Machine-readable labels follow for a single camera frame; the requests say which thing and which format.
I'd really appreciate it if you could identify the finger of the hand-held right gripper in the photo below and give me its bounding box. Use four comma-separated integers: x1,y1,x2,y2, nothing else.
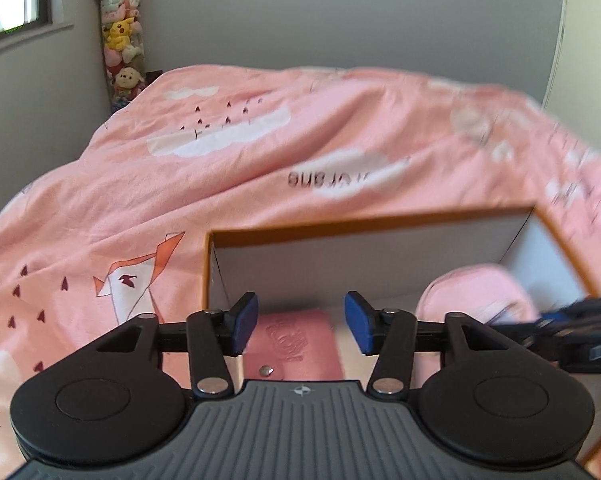
484,321,601,346
537,294,601,324

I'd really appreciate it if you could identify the white door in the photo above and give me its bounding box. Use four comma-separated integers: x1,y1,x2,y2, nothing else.
543,0,601,161

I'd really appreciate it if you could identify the clear tube of plush toys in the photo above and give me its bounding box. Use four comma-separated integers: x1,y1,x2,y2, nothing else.
93,0,148,114

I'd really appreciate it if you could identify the pink fabric pouch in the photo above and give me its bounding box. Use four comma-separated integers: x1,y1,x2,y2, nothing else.
415,266,544,356

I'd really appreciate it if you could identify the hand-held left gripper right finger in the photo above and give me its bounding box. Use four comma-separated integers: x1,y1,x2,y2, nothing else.
344,290,522,397

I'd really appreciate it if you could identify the pink snap wallet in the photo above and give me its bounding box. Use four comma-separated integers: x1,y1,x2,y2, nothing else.
243,309,345,384

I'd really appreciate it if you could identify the orange cardboard box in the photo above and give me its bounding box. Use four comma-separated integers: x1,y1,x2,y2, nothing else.
200,203,601,480

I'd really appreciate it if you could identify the pink printed blanket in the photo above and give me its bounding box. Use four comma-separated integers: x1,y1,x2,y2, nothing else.
0,64,601,480

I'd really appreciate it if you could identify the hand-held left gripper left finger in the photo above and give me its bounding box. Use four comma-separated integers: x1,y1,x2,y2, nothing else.
83,291,260,397

